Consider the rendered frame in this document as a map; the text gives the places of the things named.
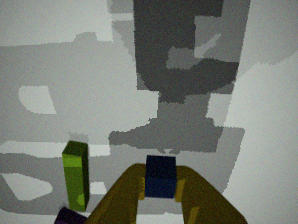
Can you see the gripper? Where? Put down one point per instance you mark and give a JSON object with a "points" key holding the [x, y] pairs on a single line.
{"points": [[201, 202]]}

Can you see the lime green rod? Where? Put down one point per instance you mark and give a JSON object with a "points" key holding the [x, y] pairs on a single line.
{"points": [[75, 163]]}

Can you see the purple rod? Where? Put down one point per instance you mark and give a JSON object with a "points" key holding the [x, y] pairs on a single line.
{"points": [[67, 216]]}

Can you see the dark blue block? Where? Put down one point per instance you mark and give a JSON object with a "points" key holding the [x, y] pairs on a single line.
{"points": [[160, 177]]}

